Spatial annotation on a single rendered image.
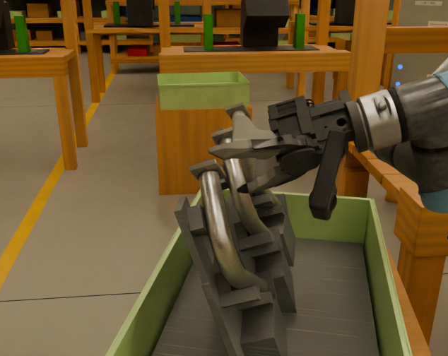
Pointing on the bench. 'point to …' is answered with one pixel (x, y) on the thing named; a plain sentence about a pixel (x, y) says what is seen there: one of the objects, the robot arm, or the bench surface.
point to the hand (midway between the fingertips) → (224, 177)
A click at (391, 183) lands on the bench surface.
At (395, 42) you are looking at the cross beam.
